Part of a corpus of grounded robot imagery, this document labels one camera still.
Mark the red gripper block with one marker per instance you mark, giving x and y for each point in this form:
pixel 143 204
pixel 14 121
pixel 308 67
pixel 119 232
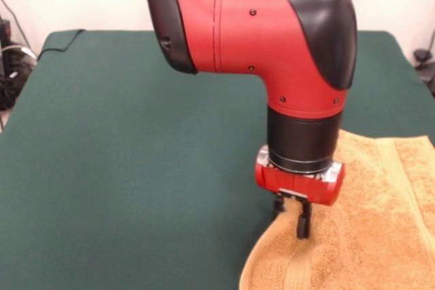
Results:
pixel 299 186

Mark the tan terry towel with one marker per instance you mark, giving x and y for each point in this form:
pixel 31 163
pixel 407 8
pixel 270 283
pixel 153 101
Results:
pixel 367 235

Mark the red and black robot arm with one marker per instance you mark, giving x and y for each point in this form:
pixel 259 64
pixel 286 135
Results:
pixel 255 38

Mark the dark green tablecloth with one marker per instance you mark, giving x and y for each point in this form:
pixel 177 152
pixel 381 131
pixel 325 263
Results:
pixel 102 167

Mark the black power adapter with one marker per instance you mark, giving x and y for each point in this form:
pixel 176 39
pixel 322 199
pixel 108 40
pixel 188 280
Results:
pixel 421 55

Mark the black and red power strip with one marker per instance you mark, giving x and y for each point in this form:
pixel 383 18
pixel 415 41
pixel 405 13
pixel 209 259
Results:
pixel 5 28

